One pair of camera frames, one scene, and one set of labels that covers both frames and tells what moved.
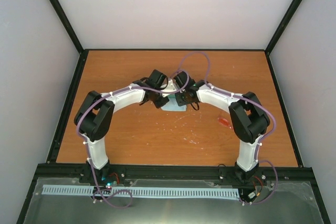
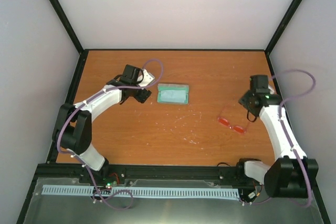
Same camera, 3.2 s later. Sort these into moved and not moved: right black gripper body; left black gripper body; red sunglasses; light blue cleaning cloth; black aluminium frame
Moved: right black gripper body; light blue cleaning cloth; left black gripper body
Not moved: red sunglasses; black aluminium frame
